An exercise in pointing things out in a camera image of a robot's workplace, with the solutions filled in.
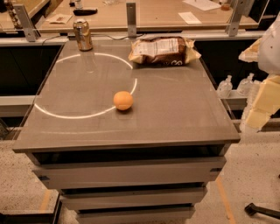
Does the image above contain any clear plastic bottle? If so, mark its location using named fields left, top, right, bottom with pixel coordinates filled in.
left=217, top=75, right=233, bottom=99
left=236, top=73, right=254, bottom=96

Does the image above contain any orange fruit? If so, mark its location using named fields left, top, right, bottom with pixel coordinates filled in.
left=113, top=91, right=133, bottom=110

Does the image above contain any large white paper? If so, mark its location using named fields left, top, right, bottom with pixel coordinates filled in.
left=183, top=0, right=221, bottom=11

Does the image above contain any black chair base leg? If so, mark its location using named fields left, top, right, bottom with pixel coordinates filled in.
left=244, top=203, right=280, bottom=220

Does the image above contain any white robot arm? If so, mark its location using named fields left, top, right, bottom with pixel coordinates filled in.
left=239, top=18, right=280, bottom=133

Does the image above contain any right metal bracket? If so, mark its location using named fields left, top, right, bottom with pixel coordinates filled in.
left=226, top=0, right=255, bottom=37

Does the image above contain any grey drawer cabinet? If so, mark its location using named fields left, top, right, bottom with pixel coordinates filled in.
left=14, top=40, right=240, bottom=224

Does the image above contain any white paper sheet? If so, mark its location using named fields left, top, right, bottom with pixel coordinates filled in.
left=179, top=12, right=201, bottom=25

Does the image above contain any left metal bracket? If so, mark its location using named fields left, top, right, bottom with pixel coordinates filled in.
left=13, top=3, right=39, bottom=42

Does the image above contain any brown chip bag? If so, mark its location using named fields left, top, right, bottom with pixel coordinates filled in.
left=129, top=37, right=200, bottom=67

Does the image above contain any right clear plastic bottle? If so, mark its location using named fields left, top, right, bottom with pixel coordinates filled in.
left=236, top=73, right=254, bottom=96

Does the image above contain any orange soda can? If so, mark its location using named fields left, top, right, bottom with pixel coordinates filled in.
left=73, top=18, right=93, bottom=52

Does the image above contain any black remote on desk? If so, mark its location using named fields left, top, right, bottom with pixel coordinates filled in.
left=73, top=9, right=98, bottom=16

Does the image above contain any small paper note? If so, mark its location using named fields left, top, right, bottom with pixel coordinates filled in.
left=48, top=14, right=72, bottom=24

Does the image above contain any left clear plastic bottle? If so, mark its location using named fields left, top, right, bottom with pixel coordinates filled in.
left=217, top=75, right=233, bottom=99

